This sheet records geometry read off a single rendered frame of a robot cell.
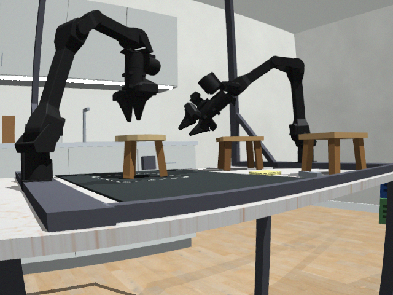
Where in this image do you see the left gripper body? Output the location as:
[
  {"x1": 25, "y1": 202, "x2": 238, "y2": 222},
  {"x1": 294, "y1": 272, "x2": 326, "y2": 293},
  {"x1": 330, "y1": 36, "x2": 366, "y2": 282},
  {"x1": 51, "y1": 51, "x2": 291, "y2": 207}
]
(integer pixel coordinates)
[{"x1": 184, "y1": 99, "x2": 221, "y2": 131}]

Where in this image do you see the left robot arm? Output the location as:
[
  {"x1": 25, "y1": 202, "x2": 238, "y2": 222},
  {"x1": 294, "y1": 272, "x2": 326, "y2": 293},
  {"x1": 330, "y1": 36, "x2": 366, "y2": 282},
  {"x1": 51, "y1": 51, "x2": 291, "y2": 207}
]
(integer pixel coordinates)
[{"x1": 189, "y1": 56, "x2": 310, "y2": 163}]

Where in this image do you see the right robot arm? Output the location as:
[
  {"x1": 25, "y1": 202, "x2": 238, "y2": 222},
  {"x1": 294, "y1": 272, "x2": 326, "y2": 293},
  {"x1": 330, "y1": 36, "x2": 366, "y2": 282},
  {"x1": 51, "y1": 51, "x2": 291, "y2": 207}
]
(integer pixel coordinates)
[{"x1": 15, "y1": 10, "x2": 161, "y2": 182}]

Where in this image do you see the black rectangular mat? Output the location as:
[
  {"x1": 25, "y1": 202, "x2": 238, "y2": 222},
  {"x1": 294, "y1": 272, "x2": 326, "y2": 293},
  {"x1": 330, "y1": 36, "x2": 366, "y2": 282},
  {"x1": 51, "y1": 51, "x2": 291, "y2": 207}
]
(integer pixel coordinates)
[{"x1": 55, "y1": 169, "x2": 306, "y2": 202}]

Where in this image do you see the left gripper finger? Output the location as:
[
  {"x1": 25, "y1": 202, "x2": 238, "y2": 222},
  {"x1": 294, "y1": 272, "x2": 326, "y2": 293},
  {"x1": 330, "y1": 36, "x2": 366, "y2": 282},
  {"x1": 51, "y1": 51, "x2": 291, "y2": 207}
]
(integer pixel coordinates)
[
  {"x1": 178, "y1": 109, "x2": 196, "y2": 130},
  {"x1": 189, "y1": 119, "x2": 210, "y2": 136}
]

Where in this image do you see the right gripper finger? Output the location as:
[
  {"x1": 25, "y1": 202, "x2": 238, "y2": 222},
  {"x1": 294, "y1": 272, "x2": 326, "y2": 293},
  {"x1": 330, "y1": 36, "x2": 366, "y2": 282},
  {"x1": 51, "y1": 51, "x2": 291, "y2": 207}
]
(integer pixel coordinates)
[
  {"x1": 130, "y1": 94, "x2": 152, "y2": 120},
  {"x1": 117, "y1": 100, "x2": 133, "y2": 122}
]

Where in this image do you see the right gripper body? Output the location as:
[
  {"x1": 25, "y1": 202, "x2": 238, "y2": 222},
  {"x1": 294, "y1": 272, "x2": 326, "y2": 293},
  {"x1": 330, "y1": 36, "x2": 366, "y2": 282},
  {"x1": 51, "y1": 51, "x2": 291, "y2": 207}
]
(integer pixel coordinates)
[{"x1": 112, "y1": 68, "x2": 158, "y2": 101}]

